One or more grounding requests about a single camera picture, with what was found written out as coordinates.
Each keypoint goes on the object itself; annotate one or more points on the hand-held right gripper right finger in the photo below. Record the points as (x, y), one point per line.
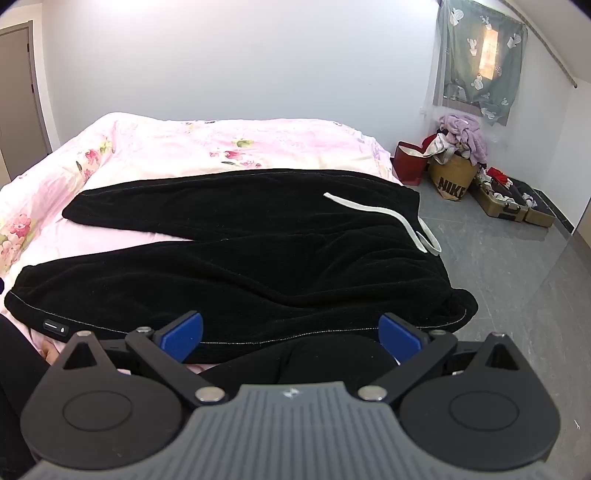
(400, 340)

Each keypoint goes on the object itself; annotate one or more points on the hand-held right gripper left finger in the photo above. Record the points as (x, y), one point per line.
(181, 338)

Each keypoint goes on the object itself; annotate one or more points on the black pants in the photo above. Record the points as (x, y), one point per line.
(258, 258)

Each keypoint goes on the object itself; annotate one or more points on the brown paper bag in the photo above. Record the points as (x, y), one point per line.
(451, 180)

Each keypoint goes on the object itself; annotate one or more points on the red bag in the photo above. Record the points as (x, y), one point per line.
(410, 164)

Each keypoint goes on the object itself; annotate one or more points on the person's black clothing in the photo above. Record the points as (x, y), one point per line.
(14, 397)

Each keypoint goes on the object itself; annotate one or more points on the open suitcase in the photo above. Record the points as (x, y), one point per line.
(512, 198)

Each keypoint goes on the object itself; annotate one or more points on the pink floral bed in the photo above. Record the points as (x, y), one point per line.
(194, 143)

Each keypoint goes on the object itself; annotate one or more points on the pile of clothes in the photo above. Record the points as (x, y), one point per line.
(464, 131)

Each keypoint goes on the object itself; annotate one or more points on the grey door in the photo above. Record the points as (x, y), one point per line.
(18, 92)

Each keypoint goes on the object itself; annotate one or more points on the green cactus print curtain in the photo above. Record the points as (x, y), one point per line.
(466, 50)

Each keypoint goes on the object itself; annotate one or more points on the curtain rod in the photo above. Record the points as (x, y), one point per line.
(545, 46)

